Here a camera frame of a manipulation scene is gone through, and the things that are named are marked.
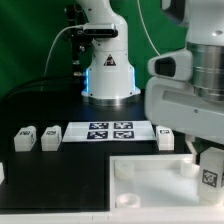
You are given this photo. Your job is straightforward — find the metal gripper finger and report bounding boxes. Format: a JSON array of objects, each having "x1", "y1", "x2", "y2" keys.
[{"x1": 185, "y1": 134, "x2": 197, "y2": 163}]

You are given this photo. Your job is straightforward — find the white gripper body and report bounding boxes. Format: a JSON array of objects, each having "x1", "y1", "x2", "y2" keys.
[{"x1": 145, "y1": 77, "x2": 224, "y2": 145}]

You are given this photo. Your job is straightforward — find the white square tabletop part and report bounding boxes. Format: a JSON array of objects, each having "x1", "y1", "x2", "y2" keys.
[{"x1": 110, "y1": 154, "x2": 224, "y2": 209}]

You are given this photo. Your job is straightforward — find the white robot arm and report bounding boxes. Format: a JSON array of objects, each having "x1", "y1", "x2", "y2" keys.
[{"x1": 76, "y1": 0, "x2": 224, "y2": 145}]

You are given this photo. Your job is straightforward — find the sheet with four tags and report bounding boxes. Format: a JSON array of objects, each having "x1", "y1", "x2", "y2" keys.
[{"x1": 63, "y1": 121, "x2": 155, "y2": 142}]

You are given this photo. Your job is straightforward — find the white block left edge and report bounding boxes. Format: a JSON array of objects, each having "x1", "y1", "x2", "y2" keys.
[{"x1": 0, "y1": 163, "x2": 5, "y2": 185}]

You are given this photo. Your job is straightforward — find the white front rail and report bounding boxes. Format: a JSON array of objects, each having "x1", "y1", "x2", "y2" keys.
[{"x1": 0, "y1": 210, "x2": 224, "y2": 224}]

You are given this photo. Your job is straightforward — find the white cable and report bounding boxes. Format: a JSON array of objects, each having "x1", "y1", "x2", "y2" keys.
[{"x1": 43, "y1": 0, "x2": 163, "y2": 78}]

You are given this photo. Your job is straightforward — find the black cable bundle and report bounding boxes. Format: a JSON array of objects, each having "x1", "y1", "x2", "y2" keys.
[{"x1": 0, "y1": 75, "x2": 84, "y2": 104}]

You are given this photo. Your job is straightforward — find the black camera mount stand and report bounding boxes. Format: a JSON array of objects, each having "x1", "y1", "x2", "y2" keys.
[{"x1": 64, "y1": 3, "x2": 92, "y2": 76}]

